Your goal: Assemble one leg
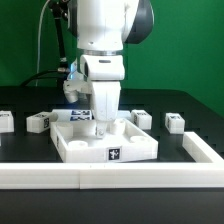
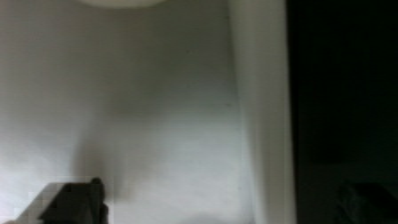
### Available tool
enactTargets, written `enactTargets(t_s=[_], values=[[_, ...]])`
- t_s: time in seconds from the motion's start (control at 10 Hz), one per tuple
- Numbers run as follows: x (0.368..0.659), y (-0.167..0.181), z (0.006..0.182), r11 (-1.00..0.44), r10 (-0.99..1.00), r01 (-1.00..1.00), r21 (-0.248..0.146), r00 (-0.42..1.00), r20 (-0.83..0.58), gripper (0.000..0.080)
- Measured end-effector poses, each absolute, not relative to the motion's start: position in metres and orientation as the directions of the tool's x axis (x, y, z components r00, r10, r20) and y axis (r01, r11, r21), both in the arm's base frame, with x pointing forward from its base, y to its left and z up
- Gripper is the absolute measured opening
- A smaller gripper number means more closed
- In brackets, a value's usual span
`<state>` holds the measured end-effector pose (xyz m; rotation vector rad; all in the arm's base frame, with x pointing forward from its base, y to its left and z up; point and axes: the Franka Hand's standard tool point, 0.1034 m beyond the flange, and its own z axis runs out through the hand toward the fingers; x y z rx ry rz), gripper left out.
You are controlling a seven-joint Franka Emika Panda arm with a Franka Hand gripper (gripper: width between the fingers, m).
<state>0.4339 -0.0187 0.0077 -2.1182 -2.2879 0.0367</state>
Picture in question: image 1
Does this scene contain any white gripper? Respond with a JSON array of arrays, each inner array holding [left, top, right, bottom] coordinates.
[[80, 55, 125, 137]]

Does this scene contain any white square tabletop part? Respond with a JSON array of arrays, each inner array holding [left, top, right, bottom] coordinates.
[[50, 119, 158, 163]]

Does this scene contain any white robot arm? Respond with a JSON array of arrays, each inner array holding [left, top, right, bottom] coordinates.
[[68, 0, 154, 138]]

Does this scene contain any white sheet with tags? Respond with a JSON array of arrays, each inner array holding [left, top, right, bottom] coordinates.
[[50, 108, 132, 123]]

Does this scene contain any white U-shaped obstacle fence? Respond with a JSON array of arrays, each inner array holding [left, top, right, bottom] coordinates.
[[0, 132, 224, 189]]

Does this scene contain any black cable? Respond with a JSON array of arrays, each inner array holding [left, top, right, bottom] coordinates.
[[20, 68, 69, 88]]

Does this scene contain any white cable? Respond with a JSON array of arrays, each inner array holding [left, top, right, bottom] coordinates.
[[35, 0, 51, 88]]

